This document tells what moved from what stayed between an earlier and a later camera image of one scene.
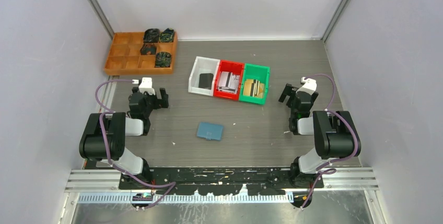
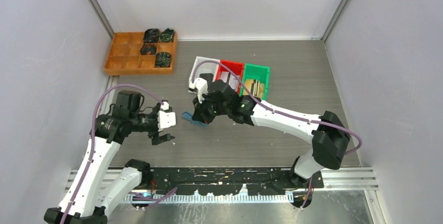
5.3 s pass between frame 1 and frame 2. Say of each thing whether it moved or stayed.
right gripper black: moved
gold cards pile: stayed
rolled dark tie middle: stayed
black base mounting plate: stayed
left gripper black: moved
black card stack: stayed
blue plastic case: moved
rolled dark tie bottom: stayed
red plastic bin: stayed
